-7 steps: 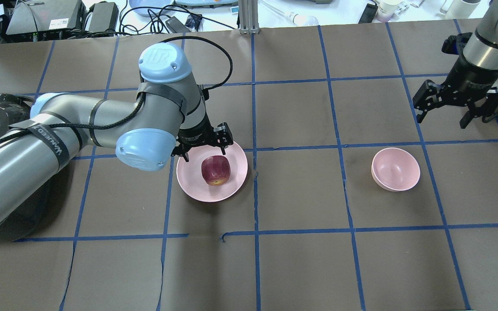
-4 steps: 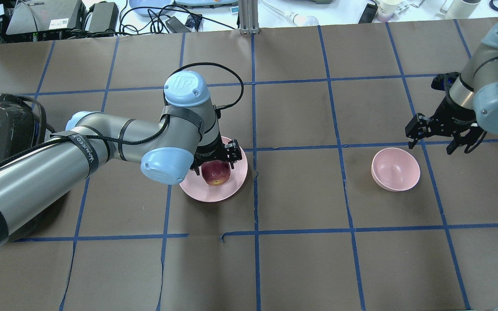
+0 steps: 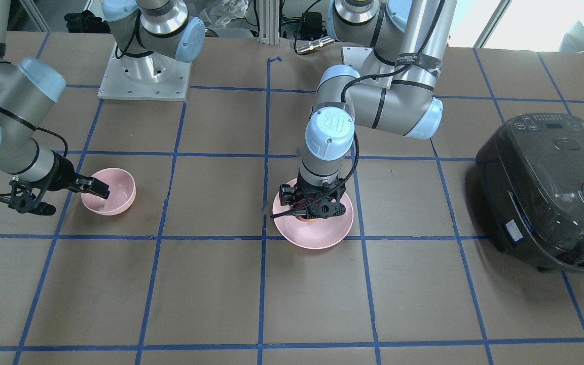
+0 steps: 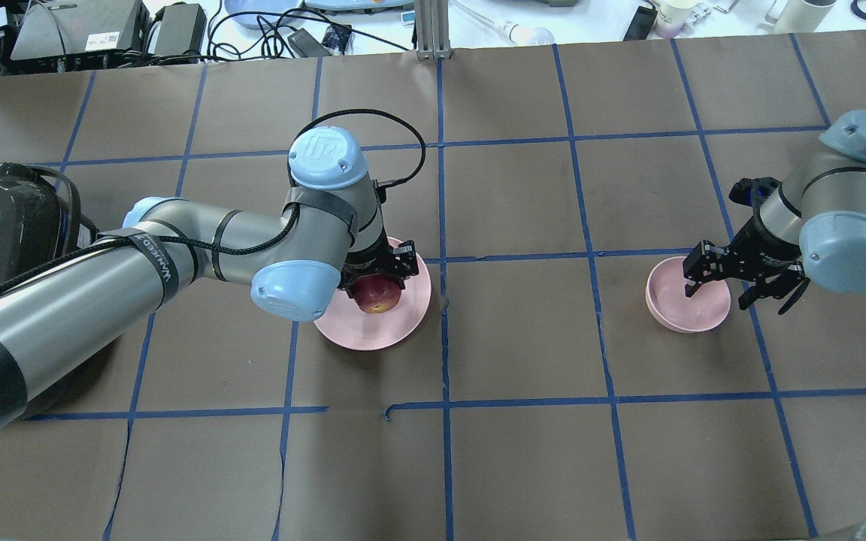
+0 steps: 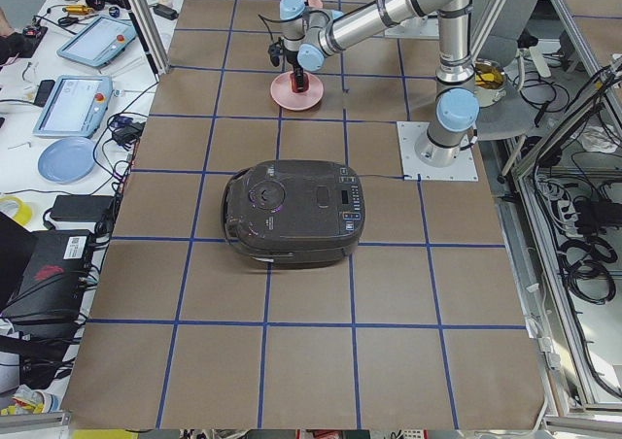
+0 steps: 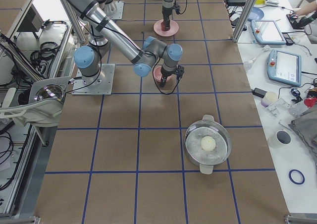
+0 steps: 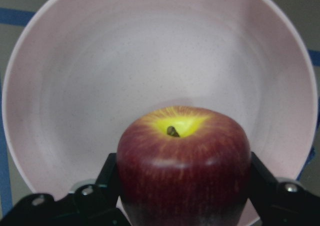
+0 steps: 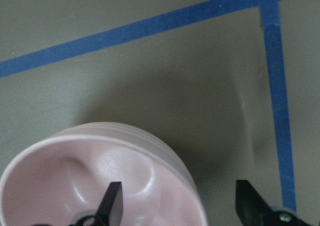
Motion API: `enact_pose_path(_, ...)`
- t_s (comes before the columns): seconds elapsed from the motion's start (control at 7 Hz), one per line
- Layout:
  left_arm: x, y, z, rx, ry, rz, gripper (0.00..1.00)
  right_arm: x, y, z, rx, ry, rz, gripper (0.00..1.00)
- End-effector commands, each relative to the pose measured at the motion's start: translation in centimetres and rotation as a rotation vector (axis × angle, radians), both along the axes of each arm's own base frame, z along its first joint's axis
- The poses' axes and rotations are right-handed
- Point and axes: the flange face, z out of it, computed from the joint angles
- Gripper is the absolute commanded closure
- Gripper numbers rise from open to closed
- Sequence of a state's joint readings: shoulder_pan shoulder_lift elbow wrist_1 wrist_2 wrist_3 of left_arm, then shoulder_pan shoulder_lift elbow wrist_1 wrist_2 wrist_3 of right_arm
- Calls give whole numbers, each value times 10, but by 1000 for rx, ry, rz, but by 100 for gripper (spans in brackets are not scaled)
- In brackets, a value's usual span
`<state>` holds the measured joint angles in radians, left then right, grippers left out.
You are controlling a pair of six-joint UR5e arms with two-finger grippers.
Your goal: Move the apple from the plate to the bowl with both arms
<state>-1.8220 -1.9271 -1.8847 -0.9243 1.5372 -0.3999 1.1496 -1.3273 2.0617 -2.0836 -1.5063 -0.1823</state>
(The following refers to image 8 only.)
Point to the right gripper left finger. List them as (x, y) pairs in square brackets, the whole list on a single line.
[(111, 208)]

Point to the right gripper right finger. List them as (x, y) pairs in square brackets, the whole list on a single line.
[(251, 208)]

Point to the pink bowl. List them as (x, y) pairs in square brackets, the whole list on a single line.
[(65, 176)]

